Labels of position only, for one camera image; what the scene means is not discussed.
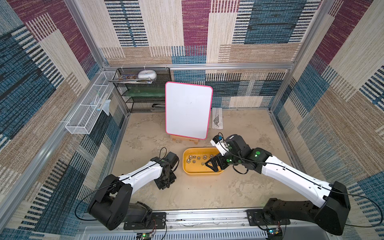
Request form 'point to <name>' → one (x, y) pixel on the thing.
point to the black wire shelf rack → (143, 88)
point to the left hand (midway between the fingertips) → (171, 182)
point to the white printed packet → (217, 118)
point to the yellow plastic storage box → (194, 159)
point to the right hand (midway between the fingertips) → (211, 158)
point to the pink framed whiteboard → (188, 110)
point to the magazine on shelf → (133, 78)
